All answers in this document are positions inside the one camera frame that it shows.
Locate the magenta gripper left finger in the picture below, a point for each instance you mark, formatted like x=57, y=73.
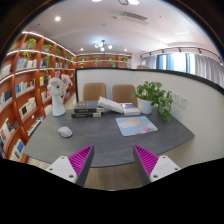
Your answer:
x=74, y=168

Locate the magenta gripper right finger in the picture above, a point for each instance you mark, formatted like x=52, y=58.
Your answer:
x=152, y=167

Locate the white computer mouse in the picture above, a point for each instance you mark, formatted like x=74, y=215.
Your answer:
x=65, y=132

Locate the pastel mouse pad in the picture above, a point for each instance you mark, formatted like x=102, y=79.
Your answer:
x=135, y=125

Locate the lower black book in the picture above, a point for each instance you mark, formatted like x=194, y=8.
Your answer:
x=85, y=115

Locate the black book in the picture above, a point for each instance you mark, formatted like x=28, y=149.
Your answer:
x=88, y=106
x=85, y=115

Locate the open white book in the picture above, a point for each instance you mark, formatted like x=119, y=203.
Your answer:
x=128, y=109

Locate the upper black book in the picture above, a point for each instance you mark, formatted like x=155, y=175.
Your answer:
x=88, y=106

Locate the potted green plant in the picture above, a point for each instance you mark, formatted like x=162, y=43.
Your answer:
x=150, y=95

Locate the left brown chair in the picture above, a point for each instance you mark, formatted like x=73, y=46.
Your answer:
x=93, y=91

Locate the brown chair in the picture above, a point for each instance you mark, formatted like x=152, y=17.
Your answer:
x=122, y=93
x=93, y=91

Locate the right brown chair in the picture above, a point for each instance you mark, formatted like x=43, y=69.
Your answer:
x=122, y=93

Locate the white vase with flowers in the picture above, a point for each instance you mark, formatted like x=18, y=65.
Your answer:
x=57, y=87

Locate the wooden bookshelf with books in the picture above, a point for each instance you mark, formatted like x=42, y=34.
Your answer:
x=24, y=99

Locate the white window curtain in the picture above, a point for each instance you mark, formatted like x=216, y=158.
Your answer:
x=209, y=69

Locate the ceiling chandelier lamp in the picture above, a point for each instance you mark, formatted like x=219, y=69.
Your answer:
x=102, y=46

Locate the white wall socket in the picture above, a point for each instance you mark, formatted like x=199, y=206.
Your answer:
x=180, y=100

